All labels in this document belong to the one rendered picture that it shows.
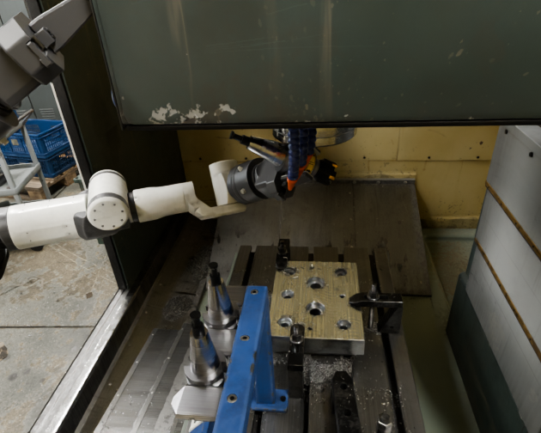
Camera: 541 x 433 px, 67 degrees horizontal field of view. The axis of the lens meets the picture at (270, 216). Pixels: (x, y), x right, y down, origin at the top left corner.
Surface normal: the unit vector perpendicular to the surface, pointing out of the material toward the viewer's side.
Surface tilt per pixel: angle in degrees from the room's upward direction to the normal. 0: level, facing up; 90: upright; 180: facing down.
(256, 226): 24
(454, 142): 90
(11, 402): 0
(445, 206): 90
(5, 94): 90
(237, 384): 0
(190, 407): 0
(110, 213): 93
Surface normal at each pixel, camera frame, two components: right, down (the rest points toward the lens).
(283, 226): -0.07, -0.57
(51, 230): 0.32, 0.53
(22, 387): -0.05, -0.85
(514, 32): -0.11, 0.52
